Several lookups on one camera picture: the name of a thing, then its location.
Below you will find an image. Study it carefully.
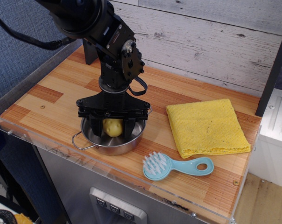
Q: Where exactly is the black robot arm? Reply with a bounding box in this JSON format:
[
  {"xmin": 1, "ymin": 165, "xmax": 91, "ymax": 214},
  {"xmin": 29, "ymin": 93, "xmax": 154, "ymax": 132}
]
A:
[{"xmin": 40, "ymin": 0, "xmax": 150, "ymax": 138}]

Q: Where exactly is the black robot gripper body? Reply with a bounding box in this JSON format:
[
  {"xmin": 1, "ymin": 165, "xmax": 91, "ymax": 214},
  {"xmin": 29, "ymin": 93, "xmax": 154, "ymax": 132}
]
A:
[{"xmin": 76, "ymin": 91, "xmax": 150, "ymax": 120}]

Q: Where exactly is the white side cabinet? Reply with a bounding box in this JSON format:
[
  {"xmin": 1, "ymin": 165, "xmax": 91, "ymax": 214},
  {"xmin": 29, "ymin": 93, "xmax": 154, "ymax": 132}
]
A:
[{"xmin": 248, "ymin": 89, "xmax": 282, "ymax": 187}]

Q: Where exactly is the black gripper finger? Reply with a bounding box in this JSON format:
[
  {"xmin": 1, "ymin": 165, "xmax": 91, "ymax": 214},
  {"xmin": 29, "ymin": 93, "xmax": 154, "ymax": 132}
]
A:
[
  {"xmin": 123, "ymin": 118, "xmax": 136, "ymax": 139},
  {"xmin": 89, "ymin": 114, "xmax": 103, "ymax": 137}
]

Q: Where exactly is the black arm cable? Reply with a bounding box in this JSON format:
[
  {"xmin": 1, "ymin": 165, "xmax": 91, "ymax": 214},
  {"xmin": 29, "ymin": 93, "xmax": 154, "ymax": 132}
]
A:
[{"xmin": 0, "ymin": 4, "xmax": 148, "ymax": 96}]

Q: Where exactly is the yellow toy potato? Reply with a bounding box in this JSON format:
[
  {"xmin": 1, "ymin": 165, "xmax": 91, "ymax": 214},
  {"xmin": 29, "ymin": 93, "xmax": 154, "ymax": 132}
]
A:
[{"xmin": 103, "ymin": 119, "xmax": 123, "ymax": 137}]

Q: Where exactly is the light blue scrub brush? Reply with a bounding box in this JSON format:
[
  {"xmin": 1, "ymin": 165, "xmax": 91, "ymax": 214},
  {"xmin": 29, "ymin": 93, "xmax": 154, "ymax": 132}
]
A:
[{"xmin": 142, "ymin": 152, "xmax": 214, "ymax": 181}]

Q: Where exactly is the small steel pan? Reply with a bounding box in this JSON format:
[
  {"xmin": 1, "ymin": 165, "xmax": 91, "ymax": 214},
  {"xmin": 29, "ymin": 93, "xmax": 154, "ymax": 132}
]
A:
[{"xmin": 71, "ymin": 118, "xmax": 146, "ymax": 155}]

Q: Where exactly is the dark left post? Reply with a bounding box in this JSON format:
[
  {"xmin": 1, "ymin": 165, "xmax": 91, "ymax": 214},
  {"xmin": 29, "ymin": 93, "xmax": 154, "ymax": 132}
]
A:
[{"xmin": 83, "ymin": 39, "xmax": 99, "ymax": 65}]

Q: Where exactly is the dark right post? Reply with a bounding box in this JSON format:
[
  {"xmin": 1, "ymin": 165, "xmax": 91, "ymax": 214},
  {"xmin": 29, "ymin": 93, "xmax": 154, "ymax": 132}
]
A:
[{"xmin": 255, "ymin": 42, "xmax": 282, "ymax": 117}]

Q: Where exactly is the silver button control panel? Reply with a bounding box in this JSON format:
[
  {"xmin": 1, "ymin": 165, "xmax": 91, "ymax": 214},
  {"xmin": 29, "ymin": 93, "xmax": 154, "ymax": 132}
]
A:
[{"xmin": 89, "ymin": 187, "xmax": 148, "ymax": 224}]

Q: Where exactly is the folded yellow cloth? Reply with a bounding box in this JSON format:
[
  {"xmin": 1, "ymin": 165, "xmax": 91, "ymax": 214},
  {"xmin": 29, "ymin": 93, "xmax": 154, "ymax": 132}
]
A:
[{"xmin": 166, "ymin": 98, "xmax": 251, "ymax": 159}]

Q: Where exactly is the black and yellow bag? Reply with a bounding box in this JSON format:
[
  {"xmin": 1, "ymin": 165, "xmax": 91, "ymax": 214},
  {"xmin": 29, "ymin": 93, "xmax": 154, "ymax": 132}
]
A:
[{"xmin": 0, "ymin": 209, "xmax": 34, "ymax": 224}]

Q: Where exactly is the dark post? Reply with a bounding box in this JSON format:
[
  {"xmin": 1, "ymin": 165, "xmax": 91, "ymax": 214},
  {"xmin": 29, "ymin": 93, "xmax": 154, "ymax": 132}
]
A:
[
  {"xmin": 83, "ymin": 39, "xmax": 99, "ymax": 65},
  {"xmin": 255, "ymin": 42, "xmax": 282, "ymax": 117}
]

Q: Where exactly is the clear acrylic guard rail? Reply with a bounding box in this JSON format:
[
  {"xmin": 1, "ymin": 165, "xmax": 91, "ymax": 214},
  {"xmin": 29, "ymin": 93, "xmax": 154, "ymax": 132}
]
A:
[{"xmin": 0, "ymin": 44, "xmax": 261, "ymax": 224}]

